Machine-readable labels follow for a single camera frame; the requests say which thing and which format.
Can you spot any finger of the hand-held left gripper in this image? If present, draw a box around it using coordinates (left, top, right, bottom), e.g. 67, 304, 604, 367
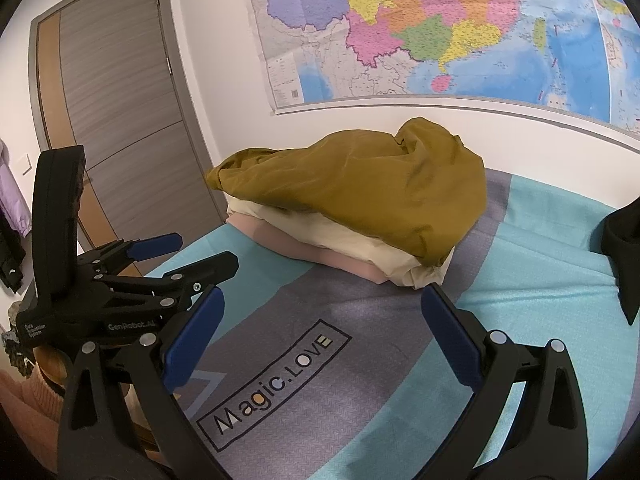
75, 232, 182, 277
95, 251, 240, 312

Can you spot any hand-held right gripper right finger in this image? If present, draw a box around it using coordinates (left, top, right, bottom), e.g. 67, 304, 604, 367
421, 284, 586, 480

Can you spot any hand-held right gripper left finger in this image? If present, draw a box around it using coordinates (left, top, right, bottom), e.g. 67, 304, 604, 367
56, 285, 226, 480

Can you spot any olive green jacket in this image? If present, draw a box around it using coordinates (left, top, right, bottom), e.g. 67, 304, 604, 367
205, 116, 489, 268

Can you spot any person's left hand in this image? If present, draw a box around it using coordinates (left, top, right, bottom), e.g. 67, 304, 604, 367
34, 347, 72, 394

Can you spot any black hanging garment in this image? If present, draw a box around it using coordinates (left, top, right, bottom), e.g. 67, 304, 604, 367
0, 210, 27, 294

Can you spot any teal grey patterned bed sheet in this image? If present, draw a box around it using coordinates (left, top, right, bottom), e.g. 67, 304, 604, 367
145, 167, 640, 480

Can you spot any pink folded cloth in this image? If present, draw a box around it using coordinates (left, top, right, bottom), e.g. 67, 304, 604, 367
225, 214, 397, 285

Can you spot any purple hanging jacket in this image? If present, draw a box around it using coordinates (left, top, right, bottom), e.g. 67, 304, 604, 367
0, 139, 34, 237

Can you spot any cream folded cloth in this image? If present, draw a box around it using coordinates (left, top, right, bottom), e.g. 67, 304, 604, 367
226, 197, 456, 290

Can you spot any grey wooden door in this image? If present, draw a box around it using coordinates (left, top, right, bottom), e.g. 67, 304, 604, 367
30, 0, 227, 282

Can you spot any colourful wall map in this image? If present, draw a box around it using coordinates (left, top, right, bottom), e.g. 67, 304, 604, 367
242, 0, 640, 142

